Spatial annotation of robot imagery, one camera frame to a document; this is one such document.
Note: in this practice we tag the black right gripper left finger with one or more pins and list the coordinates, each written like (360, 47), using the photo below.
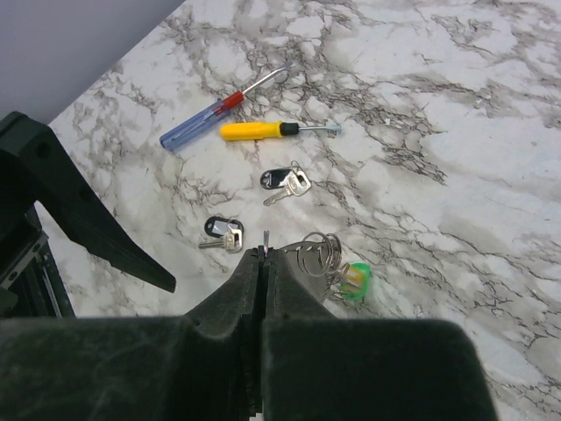
(203, 365)

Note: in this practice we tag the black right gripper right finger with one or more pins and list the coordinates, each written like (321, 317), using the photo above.
(315, 366)

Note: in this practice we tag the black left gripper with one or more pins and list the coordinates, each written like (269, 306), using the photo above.
(35, 168)

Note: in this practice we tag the green key tag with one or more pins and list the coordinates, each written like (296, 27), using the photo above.
(353, 280)

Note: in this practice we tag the silver key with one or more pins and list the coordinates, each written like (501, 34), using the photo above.
(230, 242)
(298, 184)

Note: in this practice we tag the blue red screwdriver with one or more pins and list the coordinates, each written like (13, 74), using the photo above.
(201, 122)

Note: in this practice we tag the yellow handled tool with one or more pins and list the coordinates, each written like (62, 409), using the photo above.
(263, 130)

